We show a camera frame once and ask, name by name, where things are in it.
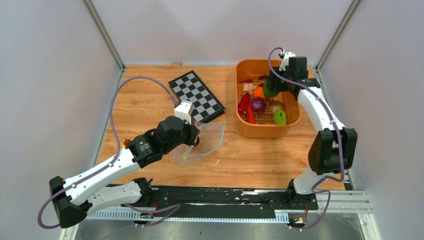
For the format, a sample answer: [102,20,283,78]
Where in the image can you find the orange toy fruit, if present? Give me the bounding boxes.
[252,86,266,101]

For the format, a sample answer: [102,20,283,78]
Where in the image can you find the red toy chili pepper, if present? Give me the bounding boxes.
[237,92,250,115]

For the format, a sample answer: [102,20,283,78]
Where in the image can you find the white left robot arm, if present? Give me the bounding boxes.
[37,116,200,229]

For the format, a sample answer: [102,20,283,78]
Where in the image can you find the clear zip top bag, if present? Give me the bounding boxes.
[168,121,226,166]

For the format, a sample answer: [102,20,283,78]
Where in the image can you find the orange plastic basket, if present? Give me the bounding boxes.
[234,58,301,138]

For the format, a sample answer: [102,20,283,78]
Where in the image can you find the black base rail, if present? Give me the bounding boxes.
[132,185,318,219]

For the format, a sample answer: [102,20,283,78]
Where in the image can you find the green toy avocado half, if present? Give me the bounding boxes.
[273,109,287,125]

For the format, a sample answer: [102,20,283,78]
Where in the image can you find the green toy pepper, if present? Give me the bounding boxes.
[262,82,280,98]

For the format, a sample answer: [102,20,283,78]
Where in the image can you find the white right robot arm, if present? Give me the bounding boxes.
[267,55,358,209]

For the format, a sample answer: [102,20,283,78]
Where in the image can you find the dark purple toy apple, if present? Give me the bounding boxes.
[258,75,270,87]

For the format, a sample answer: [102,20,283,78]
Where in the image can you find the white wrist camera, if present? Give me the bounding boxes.
[174,100,195,125]
[279,49,296,71]

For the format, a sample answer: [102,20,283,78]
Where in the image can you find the small red chili pepper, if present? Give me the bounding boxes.
[238,79,253,84]

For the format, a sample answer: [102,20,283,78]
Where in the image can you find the brown toy potato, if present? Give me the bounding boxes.
[268,100,285,113]

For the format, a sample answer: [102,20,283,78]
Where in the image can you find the purple toy onion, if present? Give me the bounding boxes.
[250,97,267,113]

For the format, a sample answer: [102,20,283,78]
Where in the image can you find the black white chessboard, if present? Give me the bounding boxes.
[168,70,226,124]

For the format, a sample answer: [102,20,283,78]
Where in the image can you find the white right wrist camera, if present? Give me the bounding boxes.
[279,49,296,71]

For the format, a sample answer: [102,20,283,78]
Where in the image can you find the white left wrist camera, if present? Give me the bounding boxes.
[174,100,195,125]

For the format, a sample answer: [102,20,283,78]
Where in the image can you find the red green toy brick car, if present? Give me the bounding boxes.
[121,138,132,148]

